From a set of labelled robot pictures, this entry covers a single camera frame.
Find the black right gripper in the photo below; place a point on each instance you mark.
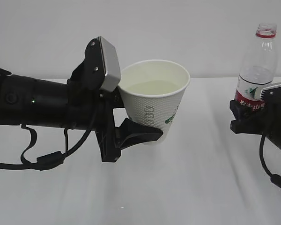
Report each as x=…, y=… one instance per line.
x=249, y=121

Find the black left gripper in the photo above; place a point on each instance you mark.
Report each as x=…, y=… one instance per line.
x=110, y=138

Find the white paper cup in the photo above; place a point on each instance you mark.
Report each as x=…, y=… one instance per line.
x=151, y=91

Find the Nongfu Spring water bottle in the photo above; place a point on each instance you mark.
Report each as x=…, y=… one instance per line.
x=258, y=66

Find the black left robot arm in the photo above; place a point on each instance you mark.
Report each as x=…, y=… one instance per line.
x=29, y=101

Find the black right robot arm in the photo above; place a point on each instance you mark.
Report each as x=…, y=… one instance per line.
x=255, y=122

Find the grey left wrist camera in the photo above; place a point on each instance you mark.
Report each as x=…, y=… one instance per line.
x=101, y=66

